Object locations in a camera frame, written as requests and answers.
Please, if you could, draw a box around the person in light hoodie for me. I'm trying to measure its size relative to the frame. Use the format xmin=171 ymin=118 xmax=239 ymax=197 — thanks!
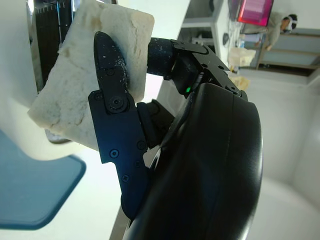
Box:
xmin=264 ymin=11 xmax=299 ymax=52

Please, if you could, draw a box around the white two-slot toaster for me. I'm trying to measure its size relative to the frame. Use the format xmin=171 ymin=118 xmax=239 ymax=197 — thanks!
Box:
xmin=0 ymin=0 xmax=86 ymax=162

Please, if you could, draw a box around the white office desk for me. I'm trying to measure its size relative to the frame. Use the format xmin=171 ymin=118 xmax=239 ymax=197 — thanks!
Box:
xmin=179 ymin=0 xmax=242 ymax=74

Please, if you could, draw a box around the white bread slice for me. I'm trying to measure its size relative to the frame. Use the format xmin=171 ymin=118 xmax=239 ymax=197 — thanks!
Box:
xmin=27 ymin=0 xmax=155 ymax=152

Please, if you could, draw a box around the black laptop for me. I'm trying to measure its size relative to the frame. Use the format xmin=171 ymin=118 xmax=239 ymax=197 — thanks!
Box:
xmin=236 ymin=0 xmax=275 ymax=27

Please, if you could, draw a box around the blue plastic tray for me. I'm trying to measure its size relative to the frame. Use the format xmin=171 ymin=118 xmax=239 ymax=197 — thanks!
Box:
xmin=0 ymin=128 xmax=87 ymax=231

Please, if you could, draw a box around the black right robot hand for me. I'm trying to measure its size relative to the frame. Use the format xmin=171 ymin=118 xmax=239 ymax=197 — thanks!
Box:
xmin=87 ymin=31 xmax=264 ymax=240

